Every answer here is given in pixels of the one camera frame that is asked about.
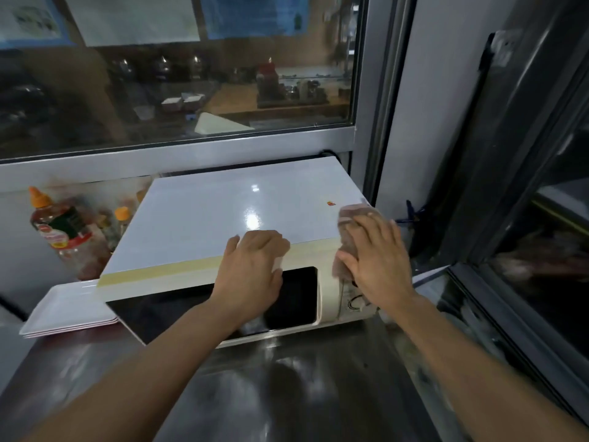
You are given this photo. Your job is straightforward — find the person's right hand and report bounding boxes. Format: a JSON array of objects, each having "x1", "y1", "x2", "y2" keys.
[{"x1": 336, "y1": 212, "x2": 417, "y2": 314}]

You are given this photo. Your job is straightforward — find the person's left hand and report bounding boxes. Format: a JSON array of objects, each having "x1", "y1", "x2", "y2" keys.
[{"x1": 209, "y1": 230, "x2": 291, "y2": 325}]

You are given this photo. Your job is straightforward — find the brown cloth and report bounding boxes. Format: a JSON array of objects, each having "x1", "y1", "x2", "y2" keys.
[{"x1": 331, "y1": 203, "x2": 383, "y2": 281}]

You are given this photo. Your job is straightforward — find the white microwave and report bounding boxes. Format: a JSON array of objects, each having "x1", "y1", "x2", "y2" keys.
[{"x1": 96, "y1": 156, "x2": 385, "y2": 349}]

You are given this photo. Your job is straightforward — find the dark sauce bottle orange cap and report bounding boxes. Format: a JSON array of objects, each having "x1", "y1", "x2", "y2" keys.
[{"x1": 114, "y1": 206, "x2": 134, "y2": 238}]

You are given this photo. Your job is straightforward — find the small glass bottle tan cap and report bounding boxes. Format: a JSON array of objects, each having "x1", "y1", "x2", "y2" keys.
[{"x1": 96, "y1": 215, "x2": 121, "y2": 252}]

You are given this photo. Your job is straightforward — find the white rectangular plate red underside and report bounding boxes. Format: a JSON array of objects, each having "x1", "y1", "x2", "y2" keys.
[{"x1": 19, "y1": 279, "x2": 120, "y2": 335}]

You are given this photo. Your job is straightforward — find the plain white rectangular plate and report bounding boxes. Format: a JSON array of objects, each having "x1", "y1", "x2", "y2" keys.
[{"x1": 23, "y1": 320, "x2": 120, "y2": 339}]

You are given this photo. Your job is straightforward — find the large ketchup bottle orange cap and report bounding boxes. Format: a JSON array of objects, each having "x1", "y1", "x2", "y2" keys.
[{"x1": 29, "y1": 186, "x2": 111, "y2": 281}]

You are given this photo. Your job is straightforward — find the person's right forearm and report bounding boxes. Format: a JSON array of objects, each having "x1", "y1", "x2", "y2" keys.
[{"x1": 395, "y1": 294, "x2": 589, "y2": 442}]

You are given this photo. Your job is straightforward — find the person's left forearm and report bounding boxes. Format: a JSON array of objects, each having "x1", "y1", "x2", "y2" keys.
[{"x1": 23, "y1": 298, "x2": 245, "y2": 442}]

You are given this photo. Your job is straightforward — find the blue clamp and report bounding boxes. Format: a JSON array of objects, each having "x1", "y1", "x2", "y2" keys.
[{"x1": 395, "y1": 200, "x2": 417, "y2": 226}]

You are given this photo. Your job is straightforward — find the stainless steel table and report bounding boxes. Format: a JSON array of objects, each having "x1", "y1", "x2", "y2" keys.
[{"x1": 0, "y1": 312, "x2": 442, "y2": 442}]

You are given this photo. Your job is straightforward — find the white tilted board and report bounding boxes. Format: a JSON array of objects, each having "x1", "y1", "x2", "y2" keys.
[{"x1": 194, "y1": 111, "x2": 255, "y2": 136}]

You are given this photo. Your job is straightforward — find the wooden kitchen counter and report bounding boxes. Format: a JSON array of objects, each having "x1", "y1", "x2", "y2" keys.
[{"x1": 202, "y1": 82, "x2": 350, "y2": 117}]

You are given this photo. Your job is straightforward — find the dark tray of jars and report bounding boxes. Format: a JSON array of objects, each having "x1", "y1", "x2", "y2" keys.
[{"x1": 256, "y1": 80, "x2": 331, "y2": 110}]

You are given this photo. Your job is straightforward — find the dark red bottle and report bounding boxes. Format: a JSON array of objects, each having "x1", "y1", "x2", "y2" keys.
[{"x1": 256, "y1": 59, "x2": 282, "y2": 102}]

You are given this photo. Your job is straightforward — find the white paper notice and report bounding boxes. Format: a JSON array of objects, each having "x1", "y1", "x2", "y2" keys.
[{"x1": 62, "y1": 0, "x2": 201, "y2": 47}]

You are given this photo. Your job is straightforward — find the blue bordered poster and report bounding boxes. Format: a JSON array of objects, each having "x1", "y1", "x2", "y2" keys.
[{"x1": 0, "y1": 0, "x2": 74, "y2": 47}]

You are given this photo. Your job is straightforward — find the glass window aluminium frame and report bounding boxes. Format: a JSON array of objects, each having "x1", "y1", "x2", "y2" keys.
[{"x1": 0, "y1": 0, "x2": 417, "y2": 194}]

